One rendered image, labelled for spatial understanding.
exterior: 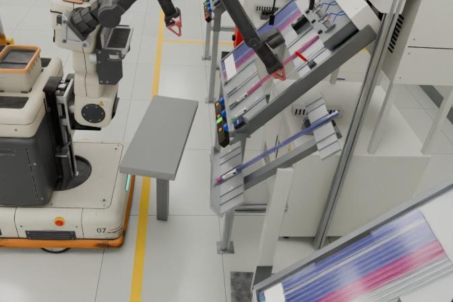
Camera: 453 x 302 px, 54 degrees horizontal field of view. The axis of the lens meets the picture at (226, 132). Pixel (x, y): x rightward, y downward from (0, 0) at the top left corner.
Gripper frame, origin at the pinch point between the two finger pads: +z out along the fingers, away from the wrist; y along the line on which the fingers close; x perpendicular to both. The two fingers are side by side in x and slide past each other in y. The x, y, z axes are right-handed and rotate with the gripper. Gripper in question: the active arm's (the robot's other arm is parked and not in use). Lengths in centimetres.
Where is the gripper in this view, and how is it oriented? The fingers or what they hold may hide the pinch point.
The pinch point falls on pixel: (283, 77)
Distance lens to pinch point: 191.1
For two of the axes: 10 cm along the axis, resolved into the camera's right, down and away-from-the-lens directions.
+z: 5.9, 6.2, 5.2
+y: -1.0, -5.8, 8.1
